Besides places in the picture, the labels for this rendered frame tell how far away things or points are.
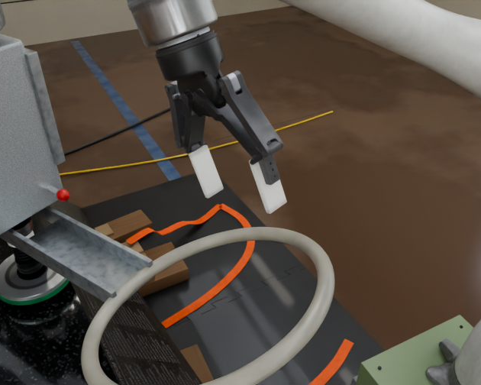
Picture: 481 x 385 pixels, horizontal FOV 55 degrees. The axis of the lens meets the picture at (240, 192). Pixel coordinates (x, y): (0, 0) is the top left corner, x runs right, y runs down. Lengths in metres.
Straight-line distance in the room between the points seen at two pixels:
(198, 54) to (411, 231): 2.60
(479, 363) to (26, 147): 1.09
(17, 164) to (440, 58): 0.93
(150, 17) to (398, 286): 2.30
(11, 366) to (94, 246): 0.37
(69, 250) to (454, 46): 0.96
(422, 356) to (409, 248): 1.67
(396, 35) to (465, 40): 0.10
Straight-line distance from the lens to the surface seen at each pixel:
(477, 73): 0.62
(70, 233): 1.28
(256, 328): 2.34
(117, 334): 1.42
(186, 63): 0.53
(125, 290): 1.05
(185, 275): 2.52
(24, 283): 1.47
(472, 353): 1.13
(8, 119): 1.16
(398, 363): 1.24
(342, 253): 2.76
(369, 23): 0.49
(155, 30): 0.53
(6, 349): 1.41
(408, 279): 2.72
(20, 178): 1.22
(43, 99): 1.18
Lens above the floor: 1.87
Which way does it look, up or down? 36 degrees down
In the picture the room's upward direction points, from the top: straight up
